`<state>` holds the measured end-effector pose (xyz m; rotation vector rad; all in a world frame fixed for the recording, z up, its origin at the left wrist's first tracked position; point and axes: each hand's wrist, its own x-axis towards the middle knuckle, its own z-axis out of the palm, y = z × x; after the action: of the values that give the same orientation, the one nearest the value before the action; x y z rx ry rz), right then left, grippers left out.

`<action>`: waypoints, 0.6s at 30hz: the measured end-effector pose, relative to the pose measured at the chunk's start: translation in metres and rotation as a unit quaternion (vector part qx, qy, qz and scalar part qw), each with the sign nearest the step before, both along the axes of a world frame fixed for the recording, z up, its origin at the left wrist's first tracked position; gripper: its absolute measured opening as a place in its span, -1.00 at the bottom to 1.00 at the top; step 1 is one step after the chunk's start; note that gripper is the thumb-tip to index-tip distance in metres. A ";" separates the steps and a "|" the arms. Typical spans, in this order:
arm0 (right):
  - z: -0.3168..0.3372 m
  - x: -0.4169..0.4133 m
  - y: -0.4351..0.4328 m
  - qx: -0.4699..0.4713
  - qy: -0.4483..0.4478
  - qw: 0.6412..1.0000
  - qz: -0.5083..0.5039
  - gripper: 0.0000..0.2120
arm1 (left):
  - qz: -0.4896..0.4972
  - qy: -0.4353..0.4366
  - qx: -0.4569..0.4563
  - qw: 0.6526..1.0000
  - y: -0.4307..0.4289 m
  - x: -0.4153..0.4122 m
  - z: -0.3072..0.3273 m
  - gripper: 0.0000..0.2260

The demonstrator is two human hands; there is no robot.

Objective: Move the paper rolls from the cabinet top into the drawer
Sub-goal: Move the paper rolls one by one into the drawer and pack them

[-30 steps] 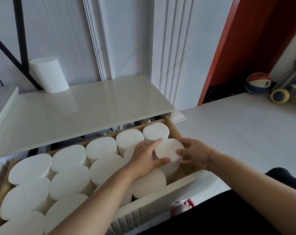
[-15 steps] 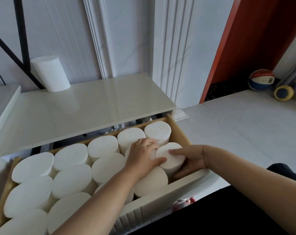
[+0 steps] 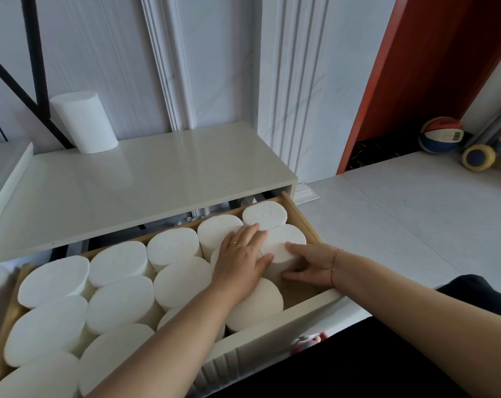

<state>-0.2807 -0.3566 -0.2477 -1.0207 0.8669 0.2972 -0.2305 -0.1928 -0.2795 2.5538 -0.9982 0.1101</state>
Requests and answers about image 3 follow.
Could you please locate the person's left hand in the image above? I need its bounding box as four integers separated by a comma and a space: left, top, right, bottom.
210, 222, 275, 305

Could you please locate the person's right hand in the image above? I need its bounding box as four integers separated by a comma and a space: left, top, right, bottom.
281, 242, 342, 289

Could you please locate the white drawer with wooden inside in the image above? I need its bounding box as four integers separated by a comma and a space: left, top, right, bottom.
0, 191, 371, 398

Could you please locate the person's left forearm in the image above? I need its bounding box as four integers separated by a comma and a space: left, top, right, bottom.
86, 284, 251, 398

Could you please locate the person's right forearm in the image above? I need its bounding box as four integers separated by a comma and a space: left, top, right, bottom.
331, 249, 501, 398

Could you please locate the red slipper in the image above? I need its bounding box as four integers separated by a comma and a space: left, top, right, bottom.
291, 332, 330, 355

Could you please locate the white cabinet top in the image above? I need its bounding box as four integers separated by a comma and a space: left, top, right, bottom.
0, 121, 299, 266

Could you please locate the red white blue ball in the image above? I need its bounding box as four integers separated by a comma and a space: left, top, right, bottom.
418, 116, 465, 155

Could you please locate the yellow and blue toy scooter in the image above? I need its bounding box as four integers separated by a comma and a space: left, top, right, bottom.
460, 124, 501, 172

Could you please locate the white glass-topped cabinet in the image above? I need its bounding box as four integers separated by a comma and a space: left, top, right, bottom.
0, 140, 34, 349

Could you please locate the thin red bracelet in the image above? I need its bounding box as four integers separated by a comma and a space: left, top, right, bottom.
329, 248, 343, 289

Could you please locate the grey folded metal frame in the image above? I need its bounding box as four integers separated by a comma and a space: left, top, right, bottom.
465, 85, 501, 150

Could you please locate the orange door frame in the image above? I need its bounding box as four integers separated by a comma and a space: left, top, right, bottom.
336, 0, 501, 175

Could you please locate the black metal stand frame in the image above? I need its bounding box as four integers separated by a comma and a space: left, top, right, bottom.
0, 0, 75, 150

